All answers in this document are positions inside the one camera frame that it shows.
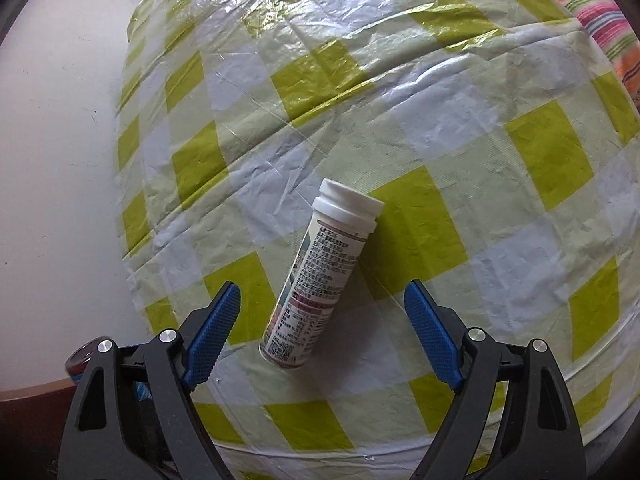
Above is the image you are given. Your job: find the white tablet tube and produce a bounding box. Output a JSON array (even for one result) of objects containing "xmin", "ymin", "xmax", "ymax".
[{"xmin": 258, "ymin": 178, "xmax": 386, "ymax": 372}]

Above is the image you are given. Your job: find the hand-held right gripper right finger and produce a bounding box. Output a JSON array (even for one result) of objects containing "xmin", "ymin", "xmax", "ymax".
[{"xmin": 403, "ymin": 279, "xmax": 587, "ymax": 480}]

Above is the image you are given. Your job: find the striped bed sheet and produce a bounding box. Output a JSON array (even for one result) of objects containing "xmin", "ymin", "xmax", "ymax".
[{"xmin": 510, "ymin": 0, "xmax": 640, "ymax": 97}]

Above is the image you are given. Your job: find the green checked plastic tablecloth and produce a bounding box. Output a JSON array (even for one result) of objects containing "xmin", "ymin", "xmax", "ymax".
[{"xmin": 115, "ymin": 0, "xmax": 640, "ymax": 480}]

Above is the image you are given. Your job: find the dark round can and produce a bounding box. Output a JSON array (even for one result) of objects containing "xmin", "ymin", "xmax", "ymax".
[{"xmin": 66, "ymin": 338, "xmax": 104, "ymax": 387}]

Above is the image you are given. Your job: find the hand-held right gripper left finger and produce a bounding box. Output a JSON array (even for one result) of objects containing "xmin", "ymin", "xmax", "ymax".
[{"xmin": 59, "ymin": 281, "xmax": 242, "ymax": 480}]

